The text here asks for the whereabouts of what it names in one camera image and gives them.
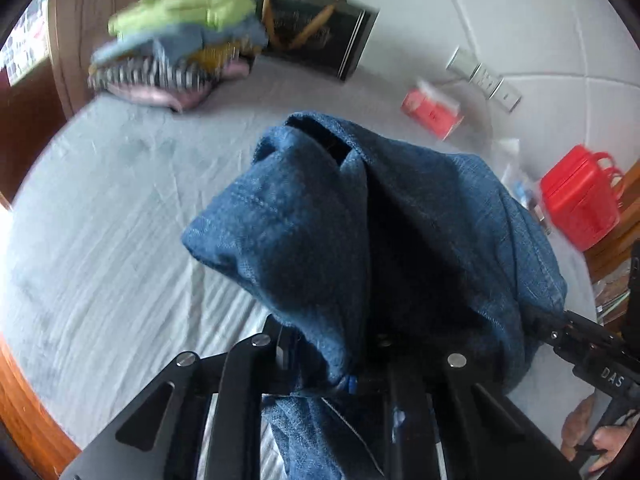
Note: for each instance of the white padded headboard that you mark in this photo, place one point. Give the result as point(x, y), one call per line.
point(525, 10)

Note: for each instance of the red plastic container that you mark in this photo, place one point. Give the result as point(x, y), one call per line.
point(575, 200)

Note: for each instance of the black white checked shirt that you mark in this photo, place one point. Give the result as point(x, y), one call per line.
point(135, 72)

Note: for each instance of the wooden bed frame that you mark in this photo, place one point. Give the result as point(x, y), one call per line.
point(30, 410)

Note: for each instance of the pink folded garment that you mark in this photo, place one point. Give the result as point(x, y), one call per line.
point(150, 95)

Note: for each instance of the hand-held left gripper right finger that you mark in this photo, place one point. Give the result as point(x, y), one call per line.
point(415, 410)

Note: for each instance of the light blue folded garment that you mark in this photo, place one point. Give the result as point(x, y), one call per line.
point(175, 40)

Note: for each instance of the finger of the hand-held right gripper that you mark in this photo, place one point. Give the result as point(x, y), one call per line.
point(570, 327)

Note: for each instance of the stack of folded clothes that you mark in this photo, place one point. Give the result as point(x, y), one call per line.
point(80, 35)

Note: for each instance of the window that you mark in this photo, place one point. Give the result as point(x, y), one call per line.
point(22, 45)

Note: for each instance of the green folded garment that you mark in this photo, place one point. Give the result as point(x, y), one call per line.
point(190, 7)

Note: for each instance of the red tissue packet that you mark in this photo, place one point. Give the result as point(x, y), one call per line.
point(430, 110)

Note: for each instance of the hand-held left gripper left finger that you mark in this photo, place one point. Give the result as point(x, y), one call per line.
point(240, 385)

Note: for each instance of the wooden bedside table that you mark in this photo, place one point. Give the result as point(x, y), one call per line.
point(607, 260)

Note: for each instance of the black gift bag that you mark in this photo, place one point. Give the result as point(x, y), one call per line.
point(340, 35)

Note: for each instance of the person's right hand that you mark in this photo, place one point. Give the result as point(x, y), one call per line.
point(607, 445)

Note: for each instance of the blue denim jeans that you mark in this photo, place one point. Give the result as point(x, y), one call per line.
point(350, 220)

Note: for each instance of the light blue bed sheet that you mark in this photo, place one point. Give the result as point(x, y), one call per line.
point(100, 260)

